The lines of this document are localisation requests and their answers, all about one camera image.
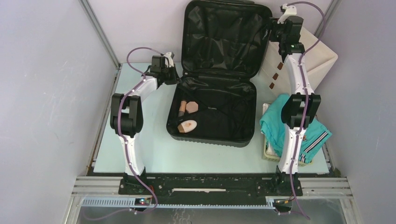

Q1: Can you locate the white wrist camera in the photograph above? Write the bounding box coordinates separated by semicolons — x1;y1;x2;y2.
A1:
162;52;175;68
277;3;297;24

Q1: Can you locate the white bottle orange logo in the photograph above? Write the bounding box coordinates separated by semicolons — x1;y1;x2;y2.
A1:
177;120;198;133

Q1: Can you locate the peach cosmetic tube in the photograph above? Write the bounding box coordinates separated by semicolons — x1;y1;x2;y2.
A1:
185;101;199;113

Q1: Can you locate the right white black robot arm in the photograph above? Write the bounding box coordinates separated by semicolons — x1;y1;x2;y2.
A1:
270;15;321;195

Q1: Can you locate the black ribbed hard-shell suitcase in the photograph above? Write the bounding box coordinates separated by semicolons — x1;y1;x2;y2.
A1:
166;0;273;147

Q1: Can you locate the white stacked drawer unit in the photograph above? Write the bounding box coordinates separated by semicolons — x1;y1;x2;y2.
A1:
258;42;338;96

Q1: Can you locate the brown cosmetic tube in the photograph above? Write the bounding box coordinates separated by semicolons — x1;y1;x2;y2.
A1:
178;100;187;117

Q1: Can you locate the light teal bottom garment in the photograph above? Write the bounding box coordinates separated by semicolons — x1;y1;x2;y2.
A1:
260;93;332;163

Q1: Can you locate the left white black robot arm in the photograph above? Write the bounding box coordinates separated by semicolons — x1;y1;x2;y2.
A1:
110;52;179;194

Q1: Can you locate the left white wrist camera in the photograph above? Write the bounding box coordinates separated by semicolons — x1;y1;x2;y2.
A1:
162;52;175;68

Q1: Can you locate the pale yellow perforated basket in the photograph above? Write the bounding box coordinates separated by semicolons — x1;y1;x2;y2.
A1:
262;103;313;168

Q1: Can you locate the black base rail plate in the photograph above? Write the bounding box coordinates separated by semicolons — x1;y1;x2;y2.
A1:
118;173;303;206

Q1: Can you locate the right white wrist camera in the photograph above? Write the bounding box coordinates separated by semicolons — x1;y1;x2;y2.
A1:
277;3;297;24

